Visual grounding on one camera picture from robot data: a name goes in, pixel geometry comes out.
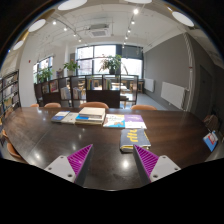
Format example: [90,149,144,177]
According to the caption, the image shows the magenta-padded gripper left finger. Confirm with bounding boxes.
[44,143,95,188]

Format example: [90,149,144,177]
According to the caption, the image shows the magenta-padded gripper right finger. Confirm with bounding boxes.
[132,144,182,186]

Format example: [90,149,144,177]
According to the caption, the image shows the white thin book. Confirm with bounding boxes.
[60,111,80,125]

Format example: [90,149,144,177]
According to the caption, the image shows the dark blue book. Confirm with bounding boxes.
[50,110,71,123]

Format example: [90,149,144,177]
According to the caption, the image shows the yellow-edged large book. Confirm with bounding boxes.
[75,119,104,127]

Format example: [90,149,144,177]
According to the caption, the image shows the purple and white book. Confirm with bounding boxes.
[123,114,148,130]

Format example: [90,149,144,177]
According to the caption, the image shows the blue and white booklet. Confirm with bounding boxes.
[203,130,219,153]

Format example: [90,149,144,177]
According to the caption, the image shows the cream thick book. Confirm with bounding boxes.
[78,106,106,120]

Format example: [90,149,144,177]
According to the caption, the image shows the illustrated white and blue book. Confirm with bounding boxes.
[102,113,126,129]

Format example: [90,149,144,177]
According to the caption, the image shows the dark open shelf unit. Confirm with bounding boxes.
[33,73,139,109]

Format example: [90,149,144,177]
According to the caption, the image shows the dark grey door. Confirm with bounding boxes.
[195,64,214,119]

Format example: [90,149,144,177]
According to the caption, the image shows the large potted green plant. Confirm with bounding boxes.
[99,54,124,75]

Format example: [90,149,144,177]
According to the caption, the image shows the ceiling air conditioner unit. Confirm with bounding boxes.
[85,23,112,39]

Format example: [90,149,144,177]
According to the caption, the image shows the round white ceiling lamps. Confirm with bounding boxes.
[12,0,195,51]

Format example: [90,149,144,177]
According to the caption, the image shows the ceiling track spotlights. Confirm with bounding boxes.
[51,8,139,44]

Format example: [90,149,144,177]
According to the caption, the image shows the large white wall radiator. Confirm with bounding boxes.
[160,81,187,110]

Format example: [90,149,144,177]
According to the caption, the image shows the small white wall radiator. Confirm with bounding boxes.
[143,78,155,93]

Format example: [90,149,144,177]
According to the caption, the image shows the wall bookshelf unit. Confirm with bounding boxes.
[0,69,20,118]

